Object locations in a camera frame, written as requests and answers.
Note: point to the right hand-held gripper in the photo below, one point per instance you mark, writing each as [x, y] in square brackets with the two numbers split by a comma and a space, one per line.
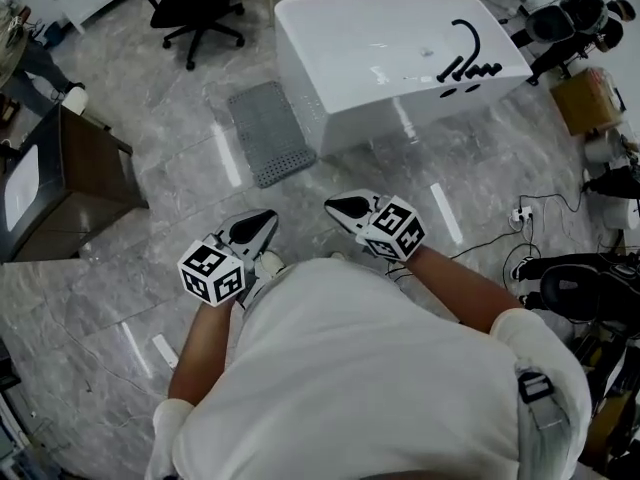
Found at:
[395, 228]

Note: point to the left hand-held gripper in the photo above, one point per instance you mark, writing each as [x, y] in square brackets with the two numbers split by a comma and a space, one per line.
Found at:
[212, 273]

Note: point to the grey perforated bath mat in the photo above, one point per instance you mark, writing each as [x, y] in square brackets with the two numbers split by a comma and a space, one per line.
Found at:
[270, 133]

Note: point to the white bathtub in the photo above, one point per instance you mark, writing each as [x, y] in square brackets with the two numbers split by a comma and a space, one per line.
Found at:
[370, 38]

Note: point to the person's right forearm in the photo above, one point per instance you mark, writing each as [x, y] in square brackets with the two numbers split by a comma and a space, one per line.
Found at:
[450, 283]

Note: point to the person's left forearm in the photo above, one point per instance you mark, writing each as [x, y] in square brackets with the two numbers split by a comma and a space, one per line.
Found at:
[205, 348]

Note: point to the flat white strip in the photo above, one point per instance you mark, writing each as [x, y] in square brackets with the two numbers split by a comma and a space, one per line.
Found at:
[164, 350]

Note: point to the grey marble floor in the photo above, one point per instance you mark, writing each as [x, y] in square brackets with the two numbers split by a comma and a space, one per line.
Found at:
[175, 133]

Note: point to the black bathtub faucet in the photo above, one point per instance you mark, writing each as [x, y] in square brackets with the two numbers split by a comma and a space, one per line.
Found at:
[475, 43]

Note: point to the person's white shoe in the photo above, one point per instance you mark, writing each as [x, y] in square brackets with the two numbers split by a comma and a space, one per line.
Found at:
[270, 264]

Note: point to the white power strip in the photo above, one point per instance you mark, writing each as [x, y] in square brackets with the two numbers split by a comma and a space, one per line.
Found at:
[521, 217]

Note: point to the person's white shirt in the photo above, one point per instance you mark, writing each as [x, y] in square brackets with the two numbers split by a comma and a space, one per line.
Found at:
[360, 368]

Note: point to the dark wooden vanity with sink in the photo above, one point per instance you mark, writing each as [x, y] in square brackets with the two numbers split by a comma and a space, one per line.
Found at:
[85, 168]

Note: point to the cardboard box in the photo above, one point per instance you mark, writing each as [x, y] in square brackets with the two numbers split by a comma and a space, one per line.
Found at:
[585, 100]

